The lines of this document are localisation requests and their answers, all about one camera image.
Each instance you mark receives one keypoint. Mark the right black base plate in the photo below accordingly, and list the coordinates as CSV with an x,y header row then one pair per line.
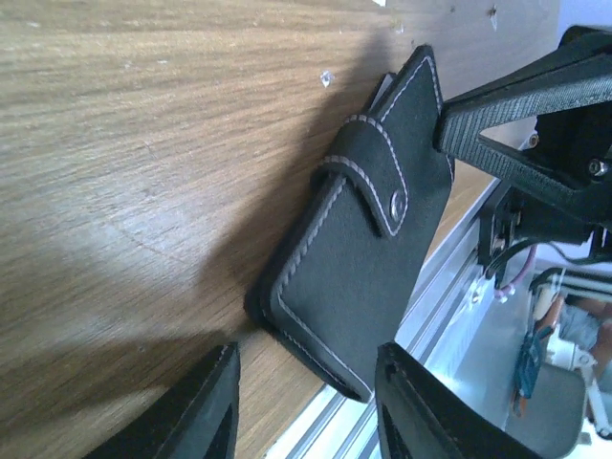
x,y
509,216

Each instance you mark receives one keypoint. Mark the aluminium rail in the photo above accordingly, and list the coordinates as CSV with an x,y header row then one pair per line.
x,y
447,318

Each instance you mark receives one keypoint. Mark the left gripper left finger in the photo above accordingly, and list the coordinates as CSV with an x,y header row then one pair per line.
x,y
197,417

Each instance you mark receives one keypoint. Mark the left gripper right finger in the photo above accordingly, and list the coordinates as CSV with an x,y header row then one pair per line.
x,y
419,417

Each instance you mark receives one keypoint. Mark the black leather card holder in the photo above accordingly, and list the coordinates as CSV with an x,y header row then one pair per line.
x,y
382,188

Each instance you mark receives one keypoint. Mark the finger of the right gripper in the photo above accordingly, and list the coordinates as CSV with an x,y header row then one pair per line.
x,y
568,92

